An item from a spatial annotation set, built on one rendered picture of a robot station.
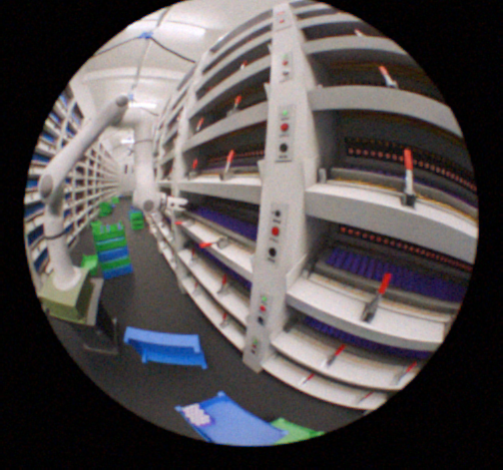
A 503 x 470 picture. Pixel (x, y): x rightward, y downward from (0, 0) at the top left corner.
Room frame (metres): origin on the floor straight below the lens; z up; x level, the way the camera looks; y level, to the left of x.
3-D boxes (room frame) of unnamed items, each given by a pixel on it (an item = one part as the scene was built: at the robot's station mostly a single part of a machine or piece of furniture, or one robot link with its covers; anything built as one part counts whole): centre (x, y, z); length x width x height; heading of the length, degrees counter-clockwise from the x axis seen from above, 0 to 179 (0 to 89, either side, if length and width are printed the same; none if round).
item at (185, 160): (0.85, 0.37, 0.89); 0.20 x 0.09 x 1.78; 135
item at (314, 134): (0.35, -0.12, 0.89); 0.20 x 0.09 x 1.78; 135
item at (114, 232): (0.75, 1.11, 0.36); 0.30 x 0.20 x 0.08; 148
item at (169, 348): (0.23, 0.28, 0.10); 0.30 x 0.08 x 0.20; 109
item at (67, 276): (0.13, 0.71, 0.47); 0.19 x 0.19 x 0.18
